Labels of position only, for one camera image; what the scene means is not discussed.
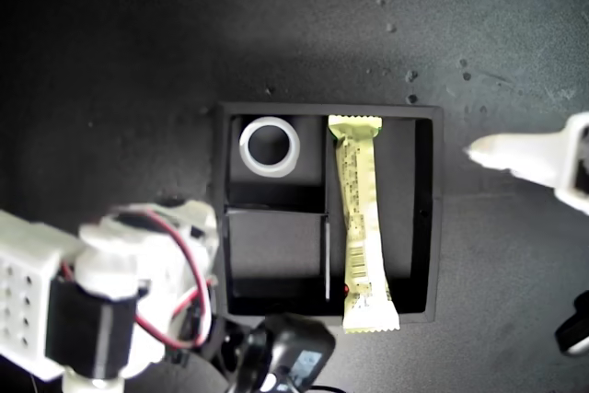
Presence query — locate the wide white tape roll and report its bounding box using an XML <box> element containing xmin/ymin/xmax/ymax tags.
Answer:
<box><xmin>237</xmin><ymin>115</ymin><xmax>302</xmax><ymax>179</ymax></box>

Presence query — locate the snack bar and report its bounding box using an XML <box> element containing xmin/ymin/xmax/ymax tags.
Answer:
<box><xmin>327</xmin><ymin>113</ymin><xmax>402</xmax><ymax>335</ymax></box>

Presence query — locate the black tray with wells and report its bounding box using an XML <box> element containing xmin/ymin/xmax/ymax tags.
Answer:
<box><xmin>211</xmin><ymin>101</ymin><xmax>445</xmax><ymax>326</ymax></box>

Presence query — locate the red arm wire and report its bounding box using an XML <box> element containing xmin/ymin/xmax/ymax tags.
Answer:
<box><xmin>132</xmin><ymin>210</ymin><xmax>215</xmax><ymax>351</ymax></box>

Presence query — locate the black camera box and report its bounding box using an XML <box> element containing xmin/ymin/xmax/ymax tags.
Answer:
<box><xmin>238</xmin><ymin>313</ymin><xmax>338</xmax><ymax>393</ymax></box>
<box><xmin>553</xmin><ymin>290</ymin><xmax>589</xmax><ymax>357</ymax></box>

